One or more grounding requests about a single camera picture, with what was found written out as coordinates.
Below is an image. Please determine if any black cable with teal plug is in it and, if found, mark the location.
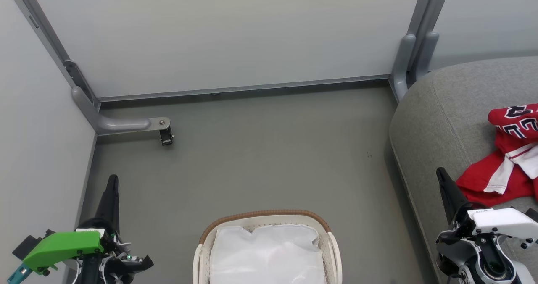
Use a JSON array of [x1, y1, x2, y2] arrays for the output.
[[6, 262, 33, 284]]

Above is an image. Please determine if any grey fabric sofa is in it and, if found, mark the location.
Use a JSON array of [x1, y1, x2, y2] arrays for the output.
[[389, 56, 538, 284]]

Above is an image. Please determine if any grey curved partition foot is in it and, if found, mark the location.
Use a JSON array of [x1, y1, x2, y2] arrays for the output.
[[390, 31, 440, 103]]

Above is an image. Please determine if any red garment with white stripe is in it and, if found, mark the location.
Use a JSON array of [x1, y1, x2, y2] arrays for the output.
[[456, 139, 538, 207]]

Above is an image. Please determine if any grey partition corner post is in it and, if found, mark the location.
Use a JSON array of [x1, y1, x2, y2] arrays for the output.
[[4, 0, 101, 108]]

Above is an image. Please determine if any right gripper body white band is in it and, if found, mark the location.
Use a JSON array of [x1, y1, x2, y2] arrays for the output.
[[437, 204, 538, 245]]

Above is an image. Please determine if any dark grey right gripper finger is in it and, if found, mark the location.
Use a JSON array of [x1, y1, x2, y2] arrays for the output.
[[436, 167, 468, 225]]

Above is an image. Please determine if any woven laundry basket brown rim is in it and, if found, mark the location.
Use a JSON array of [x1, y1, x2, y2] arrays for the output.
[[193, 210, 343, 284]]

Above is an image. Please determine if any white basket liner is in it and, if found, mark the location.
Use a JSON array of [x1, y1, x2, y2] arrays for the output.
[[209, 224, 327, 284]]

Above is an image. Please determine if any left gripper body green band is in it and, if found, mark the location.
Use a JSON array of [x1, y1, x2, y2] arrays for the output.
[[23, 219, 154, 284]]

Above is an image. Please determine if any grey partition base rail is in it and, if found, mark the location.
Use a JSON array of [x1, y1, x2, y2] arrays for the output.
[[97, 75, 391, 104]]

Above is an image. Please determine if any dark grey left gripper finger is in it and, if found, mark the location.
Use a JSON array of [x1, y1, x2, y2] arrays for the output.
[[95, 175, 120, 233]]

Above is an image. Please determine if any grey partition foot with caster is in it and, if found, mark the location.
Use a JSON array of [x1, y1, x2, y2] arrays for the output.
[[71, 86, 174, 146]]

